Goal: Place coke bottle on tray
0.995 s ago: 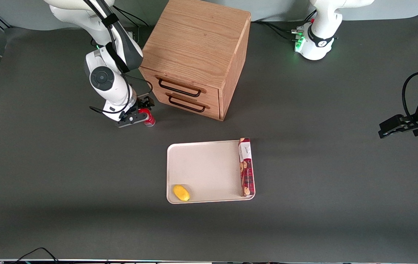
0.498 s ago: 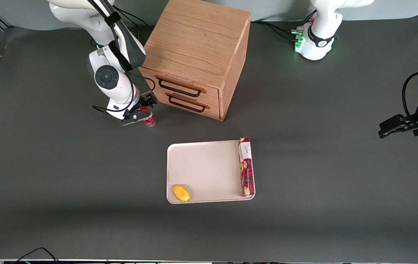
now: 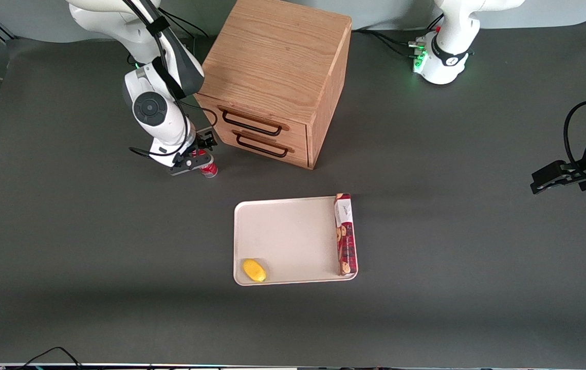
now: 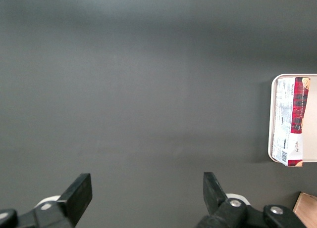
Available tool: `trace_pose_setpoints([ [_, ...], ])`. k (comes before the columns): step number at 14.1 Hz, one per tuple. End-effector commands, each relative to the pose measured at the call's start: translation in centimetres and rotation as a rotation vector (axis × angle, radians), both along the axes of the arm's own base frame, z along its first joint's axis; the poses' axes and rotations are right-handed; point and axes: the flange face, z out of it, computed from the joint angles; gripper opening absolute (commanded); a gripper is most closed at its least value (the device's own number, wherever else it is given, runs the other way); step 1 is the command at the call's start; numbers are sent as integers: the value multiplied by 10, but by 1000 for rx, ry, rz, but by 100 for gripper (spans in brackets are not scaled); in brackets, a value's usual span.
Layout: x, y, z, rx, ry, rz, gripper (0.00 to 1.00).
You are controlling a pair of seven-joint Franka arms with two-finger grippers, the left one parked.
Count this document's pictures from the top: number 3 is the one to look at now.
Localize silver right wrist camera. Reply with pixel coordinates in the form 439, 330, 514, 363
170, 153, 215, 177

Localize red coke bottle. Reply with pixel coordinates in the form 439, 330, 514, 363
193, 148, 218, 179

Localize red tartan cookie box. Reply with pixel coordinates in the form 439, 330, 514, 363
334, 193, 358, 278

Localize cream plastic tray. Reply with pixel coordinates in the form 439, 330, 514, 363
233, 196, 359, 286

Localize black metal drawer handle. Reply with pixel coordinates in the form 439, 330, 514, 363
221, 109, 283, 137
235, 133, 289, 158

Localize wooden drawer front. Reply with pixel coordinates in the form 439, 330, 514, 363
200, 95, 309, 150
213, 123, 309, 168

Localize yellow lemon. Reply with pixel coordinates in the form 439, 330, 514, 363
242, 258, 267, 283

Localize black thin cable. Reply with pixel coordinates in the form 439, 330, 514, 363
15, 346, 84, 370

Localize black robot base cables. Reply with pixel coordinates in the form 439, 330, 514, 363
162, 7, 210, 39
351, 14, 444, 59

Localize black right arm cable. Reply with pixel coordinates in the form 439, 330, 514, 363
123, 0, 219, 158

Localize dark grey table mat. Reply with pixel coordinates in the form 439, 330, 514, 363
0, 18, 586, 366

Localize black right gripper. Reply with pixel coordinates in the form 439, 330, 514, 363
190, 131, 218, 155

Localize wooden drawer cabinet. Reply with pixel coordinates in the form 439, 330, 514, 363
190, 0, 353, 171

